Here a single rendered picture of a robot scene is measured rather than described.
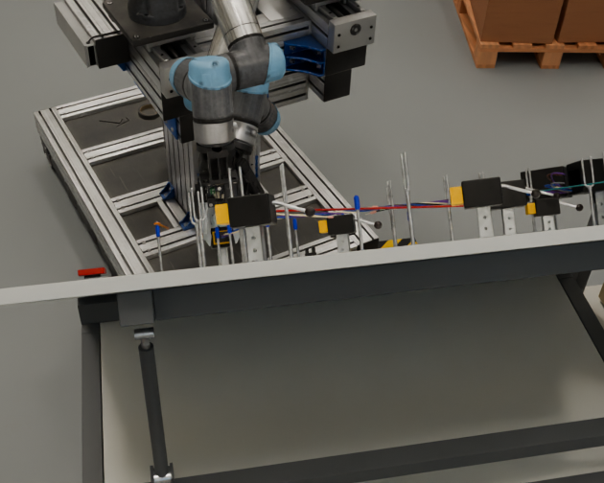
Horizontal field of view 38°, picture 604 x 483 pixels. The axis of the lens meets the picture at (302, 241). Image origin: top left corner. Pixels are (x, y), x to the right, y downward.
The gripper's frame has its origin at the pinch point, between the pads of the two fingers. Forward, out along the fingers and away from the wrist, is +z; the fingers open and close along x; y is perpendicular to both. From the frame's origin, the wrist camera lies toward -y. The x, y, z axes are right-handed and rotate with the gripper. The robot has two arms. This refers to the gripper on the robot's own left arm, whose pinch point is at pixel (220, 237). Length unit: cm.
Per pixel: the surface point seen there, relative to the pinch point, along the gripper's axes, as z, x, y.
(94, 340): 28.4, -23.4, 6.4
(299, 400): 29.6, 19.6, -14.8
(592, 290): -12, 49, -91
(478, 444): 27, 63, -10
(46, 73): -72, -230, -102
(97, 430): 44.6, -7.2, 13.7
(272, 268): 8, 65, 60
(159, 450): 38, 31, 35
